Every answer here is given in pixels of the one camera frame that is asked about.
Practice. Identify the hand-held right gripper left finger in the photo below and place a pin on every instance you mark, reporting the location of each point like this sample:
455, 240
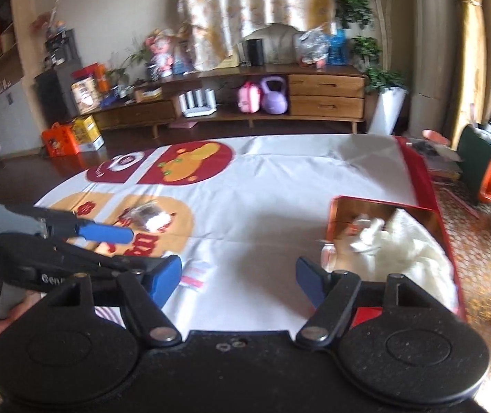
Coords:
165, 279

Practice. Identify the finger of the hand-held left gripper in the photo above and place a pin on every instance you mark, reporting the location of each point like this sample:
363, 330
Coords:
34, 254
107, 233

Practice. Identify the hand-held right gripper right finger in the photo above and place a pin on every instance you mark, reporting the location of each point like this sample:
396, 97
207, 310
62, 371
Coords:
310, 279

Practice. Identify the white knotted cloth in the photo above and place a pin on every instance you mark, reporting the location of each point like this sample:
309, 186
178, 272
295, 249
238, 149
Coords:
368, 232

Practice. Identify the red metal box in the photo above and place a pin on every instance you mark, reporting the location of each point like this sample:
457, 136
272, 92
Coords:
344, 211

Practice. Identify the cream mesh cloth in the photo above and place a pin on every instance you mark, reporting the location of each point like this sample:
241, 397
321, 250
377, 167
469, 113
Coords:
413, 254

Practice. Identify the person's left hand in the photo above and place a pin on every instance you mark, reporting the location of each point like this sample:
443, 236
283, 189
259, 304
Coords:
13, 314

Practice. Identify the pink striped packet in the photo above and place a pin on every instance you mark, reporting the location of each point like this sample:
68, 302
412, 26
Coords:
197, 275

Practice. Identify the clear bag with dark contents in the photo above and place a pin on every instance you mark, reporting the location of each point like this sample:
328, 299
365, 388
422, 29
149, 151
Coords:
140, 212

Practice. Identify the orange cardboard box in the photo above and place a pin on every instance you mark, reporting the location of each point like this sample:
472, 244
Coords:
60, 140

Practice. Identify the yellow cardboard box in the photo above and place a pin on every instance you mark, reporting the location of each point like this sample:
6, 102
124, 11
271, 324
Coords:
86, 133

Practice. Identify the black appliance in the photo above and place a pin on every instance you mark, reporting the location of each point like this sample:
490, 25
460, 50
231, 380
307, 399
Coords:
56, 81

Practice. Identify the printed food box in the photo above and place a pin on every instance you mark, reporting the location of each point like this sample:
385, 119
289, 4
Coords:
84, 94

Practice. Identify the small white box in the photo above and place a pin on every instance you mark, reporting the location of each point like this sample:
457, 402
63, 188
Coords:
148, 94

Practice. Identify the white router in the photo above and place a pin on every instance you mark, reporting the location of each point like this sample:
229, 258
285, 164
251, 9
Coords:
198, 109

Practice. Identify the small potted plant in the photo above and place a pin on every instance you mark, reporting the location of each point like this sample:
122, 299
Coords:
135, 58

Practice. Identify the purple kettlebell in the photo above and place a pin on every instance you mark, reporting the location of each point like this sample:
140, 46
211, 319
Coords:
274, 101

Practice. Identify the white planter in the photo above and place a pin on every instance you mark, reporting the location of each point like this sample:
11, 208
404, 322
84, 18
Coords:
387, 112

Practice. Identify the pink plush toy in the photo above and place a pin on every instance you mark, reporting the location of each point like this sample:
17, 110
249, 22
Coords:
161, 53

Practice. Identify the pink toy case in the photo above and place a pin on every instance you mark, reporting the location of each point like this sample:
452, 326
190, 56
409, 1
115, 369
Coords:
249, 99

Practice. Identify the wooden tv cabinet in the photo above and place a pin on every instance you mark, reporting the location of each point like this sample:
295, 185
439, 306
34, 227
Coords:
327, 86

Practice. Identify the dark green bin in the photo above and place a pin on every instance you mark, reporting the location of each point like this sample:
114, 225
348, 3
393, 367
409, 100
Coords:
473, 159

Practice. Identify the blue bottle pack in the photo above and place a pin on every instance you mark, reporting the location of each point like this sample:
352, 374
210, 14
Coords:
340, 49

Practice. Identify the clear plastic bag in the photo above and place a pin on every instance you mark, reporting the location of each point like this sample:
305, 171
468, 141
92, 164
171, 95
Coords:
312, 47

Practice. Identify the black speaker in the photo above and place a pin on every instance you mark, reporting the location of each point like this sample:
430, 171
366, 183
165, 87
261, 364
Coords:
255, 51

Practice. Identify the floral curtain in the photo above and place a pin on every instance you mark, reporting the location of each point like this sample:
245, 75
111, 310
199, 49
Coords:
249, 0

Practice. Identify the beige curtain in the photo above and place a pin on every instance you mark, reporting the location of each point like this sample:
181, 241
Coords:
469, 51

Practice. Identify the tall green plant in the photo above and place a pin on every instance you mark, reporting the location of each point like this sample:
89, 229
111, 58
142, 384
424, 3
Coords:
355, 0

